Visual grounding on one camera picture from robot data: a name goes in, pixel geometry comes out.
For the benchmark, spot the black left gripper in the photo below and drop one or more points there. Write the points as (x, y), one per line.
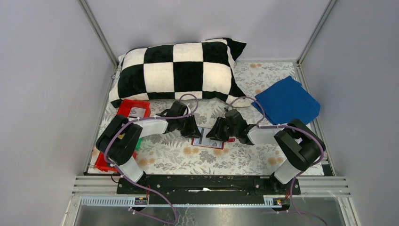
(188, 124)

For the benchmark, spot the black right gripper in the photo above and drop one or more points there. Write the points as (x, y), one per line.
(223, 127)

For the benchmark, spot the red leather card holder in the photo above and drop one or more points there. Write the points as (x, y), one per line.
(194, 142)

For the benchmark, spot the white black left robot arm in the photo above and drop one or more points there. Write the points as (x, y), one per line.
(119, 139)

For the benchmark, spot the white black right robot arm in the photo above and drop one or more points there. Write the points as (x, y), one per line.
(301, 147)

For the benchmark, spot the white diamond credit card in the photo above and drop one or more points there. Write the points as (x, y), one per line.
(215, 143)

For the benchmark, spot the floral patterned table mat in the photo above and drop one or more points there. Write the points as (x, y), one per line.
(172, 154)

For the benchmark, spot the green plastic bin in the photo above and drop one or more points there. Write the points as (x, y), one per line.
(137, 147)

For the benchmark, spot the black white checkered pillow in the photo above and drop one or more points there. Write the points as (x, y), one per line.
(202, 70)

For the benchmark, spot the red plastic bin far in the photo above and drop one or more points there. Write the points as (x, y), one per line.
(134, 109)

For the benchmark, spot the red plastic bin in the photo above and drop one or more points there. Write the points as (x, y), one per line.
(134, 109)
(102, 165)

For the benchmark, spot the blue folded cloth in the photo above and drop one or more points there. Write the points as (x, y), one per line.
(286, 100)

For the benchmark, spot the red plastic bin near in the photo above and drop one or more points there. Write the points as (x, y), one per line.
(102, 165)

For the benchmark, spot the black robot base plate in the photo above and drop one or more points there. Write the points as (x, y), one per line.
(201, 187)

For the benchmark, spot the grey slotted cable duct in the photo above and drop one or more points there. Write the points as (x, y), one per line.
(141, 201)

